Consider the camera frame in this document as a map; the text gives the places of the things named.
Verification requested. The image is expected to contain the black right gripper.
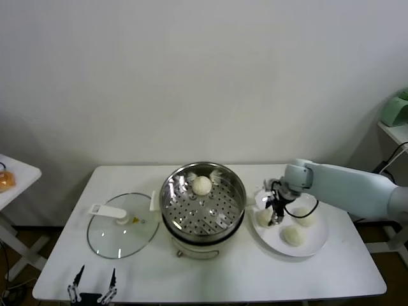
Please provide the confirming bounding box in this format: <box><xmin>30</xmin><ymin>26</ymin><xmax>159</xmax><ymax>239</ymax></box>
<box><xmin>265</xmin><ymin>180</ymin><xmax>301</xmax><ymax>228</ymax></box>

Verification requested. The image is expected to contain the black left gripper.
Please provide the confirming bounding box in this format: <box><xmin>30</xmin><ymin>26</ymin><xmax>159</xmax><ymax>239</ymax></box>
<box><xmin>66</xmin><ymin>264</ymin><xmax>119</xmax><ymax>306</ymax></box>

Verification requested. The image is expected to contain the white steamed baozi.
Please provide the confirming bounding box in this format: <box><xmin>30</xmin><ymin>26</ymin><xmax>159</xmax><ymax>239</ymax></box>
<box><xmin>256</xmin><ymin>208</ymin><xmax>274</xmax><ymax>228</ymax></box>
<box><xmin>191</xmin><ymin>176</ymin><xmax>212</xmax><ymax>196</ymax></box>
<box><xmin>292</xmin><ymin>207</ymin><xmax>318</xmax><ymax>228</ymax></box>
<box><xmin>280</xmin><ymin>225</ymin><xmax>307</xmax><ymax>247</ymax></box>

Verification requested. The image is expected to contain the stainless perforated steamer basket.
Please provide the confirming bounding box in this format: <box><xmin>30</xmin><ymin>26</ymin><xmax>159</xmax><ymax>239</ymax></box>
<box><xmin>158</xmin><ymin>161</ymin><xmax>248</xmax><ymax>238</ymax></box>

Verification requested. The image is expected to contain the steel steamer pot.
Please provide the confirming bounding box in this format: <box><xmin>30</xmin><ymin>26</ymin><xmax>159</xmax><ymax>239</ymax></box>
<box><xmin>149</xmin><ymin>186</ymin><xmax>258</xmax><ymax>261</ymax></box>

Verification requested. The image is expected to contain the white round plate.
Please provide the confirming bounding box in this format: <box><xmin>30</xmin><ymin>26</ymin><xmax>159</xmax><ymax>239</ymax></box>
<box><xmin>250</xmin><ymin>186</ymin><xmax>329</xmax><ymax>258</ymax></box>

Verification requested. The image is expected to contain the white side table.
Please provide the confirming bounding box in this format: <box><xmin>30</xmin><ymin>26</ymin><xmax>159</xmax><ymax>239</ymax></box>
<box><xmin>0</xmin><ymin>154</ymin><xmax>48</xmax><ymax>283</ymax></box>

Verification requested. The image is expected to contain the orange packaged food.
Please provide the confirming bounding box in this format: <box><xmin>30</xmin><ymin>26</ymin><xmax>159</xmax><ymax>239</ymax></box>
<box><xmin>0</xmin><ymin>170</ymin><xmax>17</xmax><ymax>194</ymax></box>

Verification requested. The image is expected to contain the pale green appliance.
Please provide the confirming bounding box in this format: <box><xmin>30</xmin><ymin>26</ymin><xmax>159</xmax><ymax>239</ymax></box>
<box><xmin>382</xmin><ymin>91</ymin><xmax>408</xmax><ymax>127</ymax></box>

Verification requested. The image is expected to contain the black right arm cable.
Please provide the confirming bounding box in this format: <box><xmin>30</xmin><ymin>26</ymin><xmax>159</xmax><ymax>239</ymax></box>
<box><xmin>283</xmin><ymin>199</ymin><xmax>320</xmax><ymax>219</ymax></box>

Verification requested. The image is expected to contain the glass lid with white handle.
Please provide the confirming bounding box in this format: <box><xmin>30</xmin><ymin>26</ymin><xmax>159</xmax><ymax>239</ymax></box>
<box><xmin>86</xmin><ymin>192</ymin><xmax>161</xmax><ymax>259</ymax></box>

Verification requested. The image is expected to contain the white floor cable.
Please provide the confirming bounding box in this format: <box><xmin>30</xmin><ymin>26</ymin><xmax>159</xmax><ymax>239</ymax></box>
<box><xmin>6</xmin><ymin>279</ymin><xmax>33</xmax><ymax>291</ymax></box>

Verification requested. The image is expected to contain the thin white cord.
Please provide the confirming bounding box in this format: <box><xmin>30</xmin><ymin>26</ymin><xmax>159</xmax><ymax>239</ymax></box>
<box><xmin>381</xmin><ymin>145</ymin><xmax>408</xmax><ymax>170</ymax></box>

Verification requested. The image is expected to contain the thin black power cord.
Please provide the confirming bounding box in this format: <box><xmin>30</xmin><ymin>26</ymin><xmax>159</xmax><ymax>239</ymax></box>
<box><xmin>384</xmin><ymin>142</ymin><xmax>408</xmax><ymax>166</ymax></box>

